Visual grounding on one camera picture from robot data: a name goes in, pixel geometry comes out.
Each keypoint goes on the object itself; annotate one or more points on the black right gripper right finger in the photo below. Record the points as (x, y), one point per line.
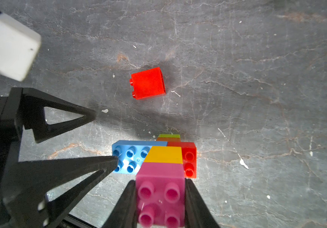
(197, 214)

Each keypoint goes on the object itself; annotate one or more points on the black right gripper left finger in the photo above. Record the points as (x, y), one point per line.
(124, 214)

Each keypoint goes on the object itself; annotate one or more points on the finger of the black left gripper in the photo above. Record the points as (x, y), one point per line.
(48, 116)
(25, 185)

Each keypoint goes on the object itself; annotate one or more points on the magenta lego brick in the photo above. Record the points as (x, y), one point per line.
(160, 191)

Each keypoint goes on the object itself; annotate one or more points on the blue lego brick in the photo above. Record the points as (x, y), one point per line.
(131, 154)

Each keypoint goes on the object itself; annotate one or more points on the yellow lego brick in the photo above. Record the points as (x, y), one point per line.
(161, 154)

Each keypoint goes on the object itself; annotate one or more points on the red lego brick front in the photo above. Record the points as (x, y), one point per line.
(189, 156)

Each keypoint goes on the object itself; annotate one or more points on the small lime lego brick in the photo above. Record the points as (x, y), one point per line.
(169, 136)

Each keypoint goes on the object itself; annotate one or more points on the orange lego brick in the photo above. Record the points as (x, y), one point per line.
(168, 139)

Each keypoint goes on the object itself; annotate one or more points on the small red lego brick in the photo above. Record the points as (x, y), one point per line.
(148, 84)

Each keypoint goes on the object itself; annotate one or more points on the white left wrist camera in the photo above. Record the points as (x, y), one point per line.
(19, 46)

